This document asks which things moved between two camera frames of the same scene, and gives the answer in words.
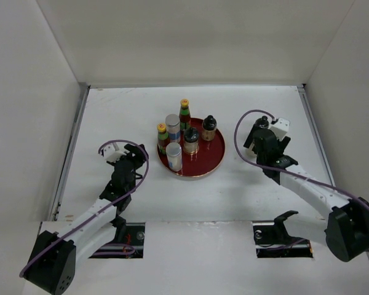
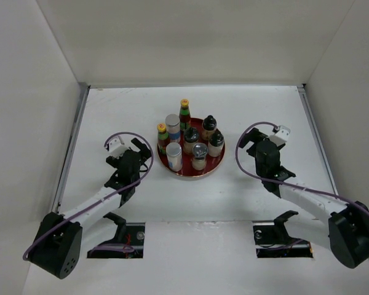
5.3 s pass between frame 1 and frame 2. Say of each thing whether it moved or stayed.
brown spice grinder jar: stayed
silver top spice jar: moved
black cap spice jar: moved
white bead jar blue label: stayed
